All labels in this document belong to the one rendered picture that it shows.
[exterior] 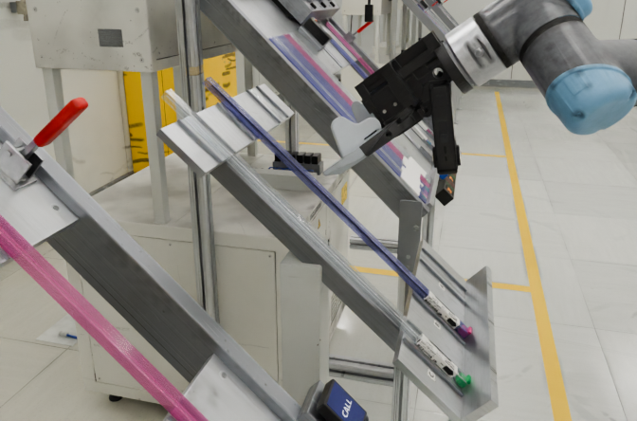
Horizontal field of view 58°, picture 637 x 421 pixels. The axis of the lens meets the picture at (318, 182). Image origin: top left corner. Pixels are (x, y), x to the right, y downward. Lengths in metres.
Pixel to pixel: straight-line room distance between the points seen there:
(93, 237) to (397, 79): 0.38
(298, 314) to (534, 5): 0.51
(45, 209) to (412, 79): 0.43
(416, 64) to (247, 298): 0.93
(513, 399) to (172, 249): 1.12
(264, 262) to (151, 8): 0.65
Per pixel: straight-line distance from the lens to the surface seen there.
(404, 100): 0.71
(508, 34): 0.69
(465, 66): 0.70
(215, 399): 0.56
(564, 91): 0.64
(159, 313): 0.59
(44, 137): 0.54
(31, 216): 0.56
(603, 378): 2.15
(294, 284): 0.83
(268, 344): 1.55
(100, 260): 0.59
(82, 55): 1.50
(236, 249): 1.44
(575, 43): 0.66
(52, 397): 2.05
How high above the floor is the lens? 1.18
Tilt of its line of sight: 18 degrees down
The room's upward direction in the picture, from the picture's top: straight up
